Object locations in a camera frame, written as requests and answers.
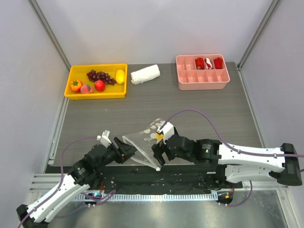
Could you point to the yellow fake lemon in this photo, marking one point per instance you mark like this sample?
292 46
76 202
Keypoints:
159 136

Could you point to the clear zip top bag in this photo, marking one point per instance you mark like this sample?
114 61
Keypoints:
143 142

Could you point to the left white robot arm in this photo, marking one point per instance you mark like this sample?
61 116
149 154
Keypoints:
85 174

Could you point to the red rolled cloth left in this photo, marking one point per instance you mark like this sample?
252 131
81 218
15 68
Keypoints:
199 62

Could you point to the grey aluminium corner rail left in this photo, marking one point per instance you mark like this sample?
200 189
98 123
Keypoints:
46 26

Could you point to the purple fake grape bunch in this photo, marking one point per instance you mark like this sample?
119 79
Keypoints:
94 76

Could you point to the red fake tomato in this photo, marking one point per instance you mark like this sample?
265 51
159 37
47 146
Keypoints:
99 85

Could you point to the pink fake peach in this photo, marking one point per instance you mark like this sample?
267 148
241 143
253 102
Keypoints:
86 89

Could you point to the orange red fake persimmon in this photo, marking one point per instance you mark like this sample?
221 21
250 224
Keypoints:
76 85

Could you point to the grey aluminium corner rail right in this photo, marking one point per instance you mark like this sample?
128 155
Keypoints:
259 31

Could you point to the yellow plastic tray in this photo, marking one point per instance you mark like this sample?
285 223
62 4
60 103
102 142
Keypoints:
79 72

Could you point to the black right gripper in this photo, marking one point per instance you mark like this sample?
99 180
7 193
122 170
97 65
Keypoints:
164 147

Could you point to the grey aluminium corner rail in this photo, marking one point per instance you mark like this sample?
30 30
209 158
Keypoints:
259 31
46 26

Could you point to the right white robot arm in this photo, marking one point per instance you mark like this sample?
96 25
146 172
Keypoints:
233 163

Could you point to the yellow fake mango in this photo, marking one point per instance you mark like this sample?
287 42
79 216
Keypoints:
119 77

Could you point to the pink divided organizer box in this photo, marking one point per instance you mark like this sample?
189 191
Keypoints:
189 78

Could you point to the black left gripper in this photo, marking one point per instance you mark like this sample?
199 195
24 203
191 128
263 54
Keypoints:
125 152

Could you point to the rolled white towel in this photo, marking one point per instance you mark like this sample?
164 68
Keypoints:
146 74

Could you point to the perforated metal cable rail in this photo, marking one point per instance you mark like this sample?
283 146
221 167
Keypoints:
213 196

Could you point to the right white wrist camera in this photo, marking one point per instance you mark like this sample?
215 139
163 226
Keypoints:
166 129

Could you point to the red white rolled cloth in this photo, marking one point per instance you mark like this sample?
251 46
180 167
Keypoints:
208 63

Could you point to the red rolled cloth right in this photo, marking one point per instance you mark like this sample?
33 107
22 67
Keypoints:
218 63

